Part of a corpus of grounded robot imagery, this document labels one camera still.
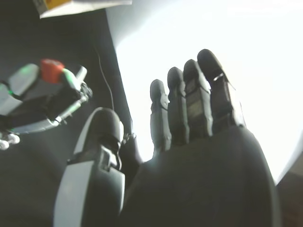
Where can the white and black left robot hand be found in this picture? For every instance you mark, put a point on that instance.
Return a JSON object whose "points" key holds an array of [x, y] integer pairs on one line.
{"points": [[201, 177]]}

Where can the red cylinder with white X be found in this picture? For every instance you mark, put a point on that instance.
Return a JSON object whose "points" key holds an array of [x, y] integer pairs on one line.
{"points": [[52, 71]]}

